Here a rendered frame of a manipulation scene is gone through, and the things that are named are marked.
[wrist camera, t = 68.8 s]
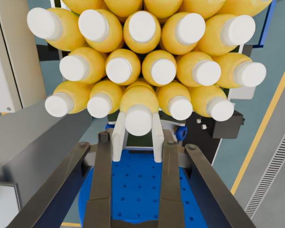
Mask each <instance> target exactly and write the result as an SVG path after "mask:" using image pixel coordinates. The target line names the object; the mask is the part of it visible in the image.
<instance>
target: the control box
mask: <svg viewBox="0 0 285 228"><path fill-rule="evenodd" d="M28 13H29V7H28V2H27V0H0V113H16V112H18V111H20V110H21V109H24V108H26V107H28V106H31V105H33V104H35V103H37V102H39V101H42V100H44V99H46V98H47V95H46V91H45V86H44V82H43V76H42V71H41V66H40V62H39V57H38V51H37V46H36V42H35V37H34V34H33V33H32V31H31V30H30V29H29V26H28V23H27V16H28Z"/></svg>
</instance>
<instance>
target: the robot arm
mask: <svg viewBox="0 0 285 228"><path fill-rule="evenodd" d="M124 134H125V112H124V111H120V112H119V115H118V118H117V121H116V125H115V128H107V129H106V130H105V131H103V132H99V133H98V134H97V137H98V143H97V144H94V145H90V143H89V142H79V143H77V144H76V145H75V146H74V147H73V149H72V150H71V151H70V152H69V153H68V155H67V156H66V157H65V158H64V159H63V161H62V162H61V163H60V164H59V165H58V167H57V168H56V169H55V170H54V171H53V173H52V174H51V175H50V176H49V177H48V178H47V179H46V181H45V182H44V183H43V184H42V185H41V187H40V188H39V189H38V190H37V191H36V193H35V194H34V195H33V196H32V197H31V199H30V200H29V201H28V202H27V203H26V205H25V206H24V207H23V208H22V209H21V210H20V211H19V213H18V214H17V215H16V216H15V217H14V219H13V220H12V221H11V222H10V223H9V225H8V226H7V227H5V228H60V226H61V224H62V222H63V220H64V218H65V217H66V215H67V213H68V211H69V209H70V207H71V205H72V203H73V202H74V200H75V198H76V196H77V194H78V192H79V190H80V189H81V187H82V185H83V183H84V181H85V179H86V177H87V175H88V174H89V172H90V170H91V168H92V165H94V170H93V176H92V183H91V188H90V196H89V200H87V202H86V207H85V214H84V220H83V225H82V228H185V217H184V206H183V202H182V201H181V186H180V173H179V167H182V170H183V172H184V175H185V177H186V179H187V182H188V184H189V186H190V189H191V191H192V193H193V195H194V198H195V200H196V202H197V205H198V207H199V209H200V211H201V213H202V216H203V218H204V220H205V222H206V225H207V227H208V228H256V226H255V225H254V223H253V222H252V221H251V219H250V218H249V217H248V215H247V214H246V212H245V211H244V210H243V208H242V207H241V205H240V204H239V203H238V201H237V200H236V199H235V197H234V196H233V194H232V193H231V192H230V190H229V189H228V187H227V186H226V185H225V183H224V182H223V181H222V179H221V178H220V176H219V175H218V174H217V172H216V171H215V169H214V168H213V167H212V165H211V164H210V163H209V161H208V160H207V158H206V157H205V156H204V154H203V153H202V152H201V150H200V149H199V147H197V146H196V145H194V144H186V145H185V147H181V146H179V145H177V142H176V141H174V139H173V136H172V133H171V131H170V130H169V129H162V126H161V122H160V118H159V114H158V112H154V113H153V116H152V140H153V150H154V160H155V162H162V169H161V185H160V196H159V207H158V218H157V220H148V221H145V222H141V223H137V224H133V223H129V222H125V221H123V220H119V219H113V197H112V160H113V161H114V162H118V161H120V158H121V152H122V146H123V141H124Z"/></svg>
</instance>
